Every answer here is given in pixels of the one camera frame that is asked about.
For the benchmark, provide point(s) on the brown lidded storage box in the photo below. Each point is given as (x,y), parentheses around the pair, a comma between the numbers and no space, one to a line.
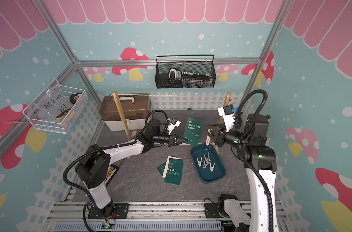
(135,109)

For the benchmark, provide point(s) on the yellow handled tool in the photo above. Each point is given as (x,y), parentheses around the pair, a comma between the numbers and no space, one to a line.
(62,114)

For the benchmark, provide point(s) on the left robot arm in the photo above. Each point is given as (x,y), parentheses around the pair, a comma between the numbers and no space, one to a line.
(88,172)

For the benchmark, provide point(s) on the clear wire wall basket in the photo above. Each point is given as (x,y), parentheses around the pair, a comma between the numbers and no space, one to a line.
(43,121)

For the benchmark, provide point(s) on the black tape roll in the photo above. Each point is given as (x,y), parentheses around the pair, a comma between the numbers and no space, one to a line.
(74,98)

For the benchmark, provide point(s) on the pink clothespin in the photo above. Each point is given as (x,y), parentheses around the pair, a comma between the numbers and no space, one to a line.
(206,158)
(208,139)

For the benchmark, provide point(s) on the screwdriver bit set case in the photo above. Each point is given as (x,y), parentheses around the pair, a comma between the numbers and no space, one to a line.
(111,172)

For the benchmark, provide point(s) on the teal plastic tray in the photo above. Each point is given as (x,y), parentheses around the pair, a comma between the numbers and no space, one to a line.
(205,175)

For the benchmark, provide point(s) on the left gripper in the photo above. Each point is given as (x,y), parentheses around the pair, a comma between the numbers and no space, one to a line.
(172,140)

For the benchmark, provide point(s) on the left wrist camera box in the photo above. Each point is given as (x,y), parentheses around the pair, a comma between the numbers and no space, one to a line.
(173,123)

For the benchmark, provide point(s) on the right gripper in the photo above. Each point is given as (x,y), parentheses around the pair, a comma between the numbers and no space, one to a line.
(219,137)

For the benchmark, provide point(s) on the black mesh wall basket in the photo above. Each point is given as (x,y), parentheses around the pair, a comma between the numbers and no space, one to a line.
(191,63)

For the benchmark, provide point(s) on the wooden postcard rack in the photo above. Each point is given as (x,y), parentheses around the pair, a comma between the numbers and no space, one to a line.
(116,99)

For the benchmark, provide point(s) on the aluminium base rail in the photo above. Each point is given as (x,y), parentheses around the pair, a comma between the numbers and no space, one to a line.
(141,217)

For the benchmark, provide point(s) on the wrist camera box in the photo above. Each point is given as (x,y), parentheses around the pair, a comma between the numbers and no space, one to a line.
(228,113)
(173,123)

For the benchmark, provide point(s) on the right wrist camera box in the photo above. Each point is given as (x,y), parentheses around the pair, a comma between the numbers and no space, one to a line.
(228,113)

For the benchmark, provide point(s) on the clear plastic bag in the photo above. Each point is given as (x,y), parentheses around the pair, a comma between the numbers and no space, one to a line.
(54,102)

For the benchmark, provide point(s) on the white clothespin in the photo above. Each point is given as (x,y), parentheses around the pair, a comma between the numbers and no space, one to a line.
(199,161)
(211,166)

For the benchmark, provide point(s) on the white postcard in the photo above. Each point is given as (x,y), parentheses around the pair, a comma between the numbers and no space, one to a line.
(166,165)

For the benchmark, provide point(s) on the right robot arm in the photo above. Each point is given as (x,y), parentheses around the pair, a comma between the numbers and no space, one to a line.
(248,144)

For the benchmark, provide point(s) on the green postcard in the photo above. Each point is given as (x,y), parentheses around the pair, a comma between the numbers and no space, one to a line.
(173,171)
(161,168)
(193,131)

